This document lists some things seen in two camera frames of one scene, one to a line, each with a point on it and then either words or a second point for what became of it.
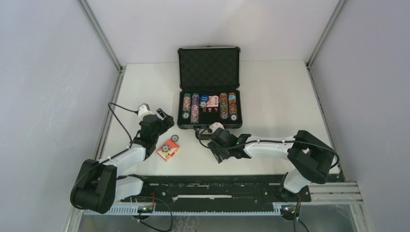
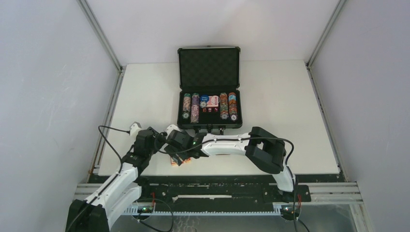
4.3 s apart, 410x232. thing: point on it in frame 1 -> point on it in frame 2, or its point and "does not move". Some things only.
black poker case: x=209 y=79 does not move
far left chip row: x=186 y=106 does not move
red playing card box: x=173 y=148 -> x=174 y=164
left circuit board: x=146 y=209 does not move
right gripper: x=224 y=156 -> x=177 y=158
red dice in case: x=216 y=109 does not move
